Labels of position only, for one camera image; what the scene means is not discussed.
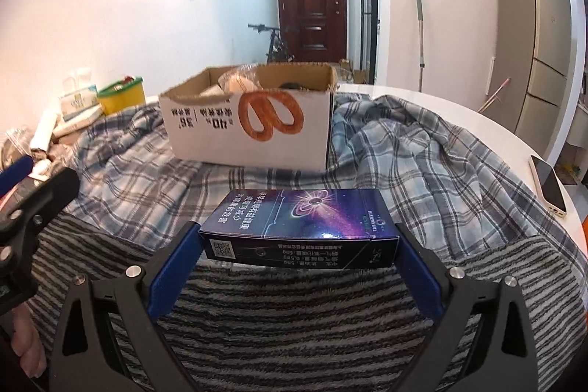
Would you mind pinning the mop with green grip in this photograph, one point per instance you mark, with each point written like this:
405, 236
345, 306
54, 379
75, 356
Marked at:
420, 38

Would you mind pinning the dark blue cigarette pack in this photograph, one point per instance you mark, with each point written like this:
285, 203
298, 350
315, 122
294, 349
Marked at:
294, 222

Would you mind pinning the brown wooden door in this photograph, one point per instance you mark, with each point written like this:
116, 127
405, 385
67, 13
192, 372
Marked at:
312, 6

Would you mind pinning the blue plaid shirt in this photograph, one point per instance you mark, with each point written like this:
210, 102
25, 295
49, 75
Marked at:
390, 144

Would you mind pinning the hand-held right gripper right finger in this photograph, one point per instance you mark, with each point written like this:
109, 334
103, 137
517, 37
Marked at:
420, 277

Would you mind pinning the person's left hand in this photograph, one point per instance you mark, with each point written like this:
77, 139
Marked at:
30, 346

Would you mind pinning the white leaning board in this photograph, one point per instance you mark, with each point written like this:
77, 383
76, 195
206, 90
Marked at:
490, 76

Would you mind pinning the grey tall cabinet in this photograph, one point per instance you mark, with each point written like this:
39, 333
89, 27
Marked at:
533, 47

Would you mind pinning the blue and white tissue pack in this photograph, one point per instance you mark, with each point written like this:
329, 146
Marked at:
78, 102

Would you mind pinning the white mask box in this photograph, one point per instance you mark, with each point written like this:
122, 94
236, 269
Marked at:
78, 123

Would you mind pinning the small cardboard box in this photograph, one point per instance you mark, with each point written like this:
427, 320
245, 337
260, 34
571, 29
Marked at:
345, 66
360, 76

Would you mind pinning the beige makeup sponge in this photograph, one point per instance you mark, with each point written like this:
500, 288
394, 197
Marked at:
239, 82

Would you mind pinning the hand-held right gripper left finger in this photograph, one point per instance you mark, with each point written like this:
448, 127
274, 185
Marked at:
172, 277

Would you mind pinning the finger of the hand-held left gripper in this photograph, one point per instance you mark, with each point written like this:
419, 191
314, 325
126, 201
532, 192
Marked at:
16, 176
43, 197

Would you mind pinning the black bicycle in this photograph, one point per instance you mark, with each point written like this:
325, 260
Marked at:
275, 45

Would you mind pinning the grey striped blanket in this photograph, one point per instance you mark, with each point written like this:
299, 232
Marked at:
298, 318

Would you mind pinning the yellow container with green rim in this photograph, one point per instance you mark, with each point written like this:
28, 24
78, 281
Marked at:
121, 98

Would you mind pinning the phone with cream case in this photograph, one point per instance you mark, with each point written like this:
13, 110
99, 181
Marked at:
549, 185

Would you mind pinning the white tube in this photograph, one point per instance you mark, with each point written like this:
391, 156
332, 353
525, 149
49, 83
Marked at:
44, 130

